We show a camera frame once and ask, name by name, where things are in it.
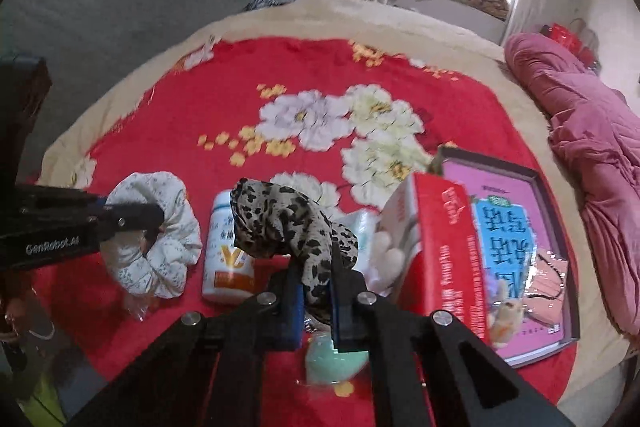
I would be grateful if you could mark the pink face mask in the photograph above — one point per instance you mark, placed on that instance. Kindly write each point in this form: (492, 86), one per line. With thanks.
(547, 292)

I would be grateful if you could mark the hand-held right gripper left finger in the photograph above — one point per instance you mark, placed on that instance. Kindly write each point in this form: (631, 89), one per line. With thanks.
(292, 312)

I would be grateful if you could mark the small plush toy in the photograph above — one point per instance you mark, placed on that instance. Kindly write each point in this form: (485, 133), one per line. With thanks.
(507, 314)

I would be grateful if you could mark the beige bed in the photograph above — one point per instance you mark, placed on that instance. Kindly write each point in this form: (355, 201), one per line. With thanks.
(325, 17)

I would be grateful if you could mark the dark shallow box tray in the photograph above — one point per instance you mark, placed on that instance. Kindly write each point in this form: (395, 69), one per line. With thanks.
(560, 227)

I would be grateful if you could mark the red carton box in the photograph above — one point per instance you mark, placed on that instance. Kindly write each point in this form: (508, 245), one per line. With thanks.
(445, 257)

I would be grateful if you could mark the pink quilt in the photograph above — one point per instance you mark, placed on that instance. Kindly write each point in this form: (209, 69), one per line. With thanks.
(600, 147)

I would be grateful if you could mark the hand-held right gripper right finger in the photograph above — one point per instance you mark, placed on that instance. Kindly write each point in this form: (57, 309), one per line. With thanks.
(339, 312)

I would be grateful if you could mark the white bottle orange label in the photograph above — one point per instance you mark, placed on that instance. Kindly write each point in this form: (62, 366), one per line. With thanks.
(227, 267)

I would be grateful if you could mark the pink book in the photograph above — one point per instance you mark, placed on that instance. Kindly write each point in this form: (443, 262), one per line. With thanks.
(505, 227)

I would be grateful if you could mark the green sponge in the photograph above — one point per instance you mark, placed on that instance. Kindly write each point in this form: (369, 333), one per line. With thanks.
(332, 359)

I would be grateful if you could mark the white tissue pack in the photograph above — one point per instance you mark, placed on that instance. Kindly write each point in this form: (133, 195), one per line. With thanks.
(357, 232)

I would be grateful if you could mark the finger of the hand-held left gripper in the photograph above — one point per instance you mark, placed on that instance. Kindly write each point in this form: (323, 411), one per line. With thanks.
(132, 218)

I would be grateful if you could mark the white floral scrunchie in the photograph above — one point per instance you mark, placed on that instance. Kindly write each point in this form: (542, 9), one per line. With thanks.
(165, 202)

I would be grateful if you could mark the red floral blanket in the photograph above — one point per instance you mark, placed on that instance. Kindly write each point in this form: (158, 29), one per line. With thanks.
(260, 72)

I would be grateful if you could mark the red gift bags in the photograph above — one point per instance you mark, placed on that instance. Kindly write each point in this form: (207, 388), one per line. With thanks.
(565, 38)

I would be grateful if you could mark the bag of cotton balls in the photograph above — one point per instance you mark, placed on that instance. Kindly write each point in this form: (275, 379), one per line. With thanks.
(392, 252)

